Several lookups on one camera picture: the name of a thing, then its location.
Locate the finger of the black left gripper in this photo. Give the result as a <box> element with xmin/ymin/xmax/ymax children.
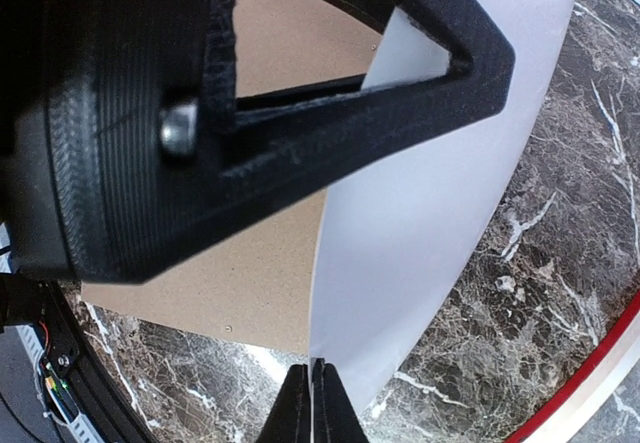
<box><xmin>199</xmin><ymin>0</ymin><xmax>515</xmax><ymax>243</ymax></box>

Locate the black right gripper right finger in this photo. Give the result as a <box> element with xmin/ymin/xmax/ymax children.
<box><xmin>311</xmin><ymin>359</ymin><xmax>368</xmax><ymax>443</ymax></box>

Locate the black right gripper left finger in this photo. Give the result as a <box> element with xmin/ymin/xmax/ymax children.
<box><xmin>257</xmin><ymin>364</ymin><xmax>311</xmax><ymax>443</ymax></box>

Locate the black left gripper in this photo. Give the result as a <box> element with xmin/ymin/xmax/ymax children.
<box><xmin>1</xmin><ymin>0</ymin><xmax>235</xmax><ymax>283</ymax></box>

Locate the brown cardboard backing board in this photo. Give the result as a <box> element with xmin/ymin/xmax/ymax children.
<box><xmin>81</xmin><ymin>0</ymin><xmax>380</xmax><ymax>353</ymax></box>

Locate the canyon photo print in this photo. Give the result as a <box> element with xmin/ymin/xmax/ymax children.
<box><xmin>309</xmin><ymin>0</ymin><xmax>574</xmax><ymax>412</ymax></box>

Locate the red wooden picture frame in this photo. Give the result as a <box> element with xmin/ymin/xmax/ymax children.
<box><xmin>506</xmin><ymin>295</ymin><xmax>639</xmax><ymax>443</ymax></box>

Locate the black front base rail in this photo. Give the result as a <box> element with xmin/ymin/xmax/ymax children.
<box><xmin>38</xmin><ymin>282</ymin><xmax>155</xmax><ymax>442</ymax></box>

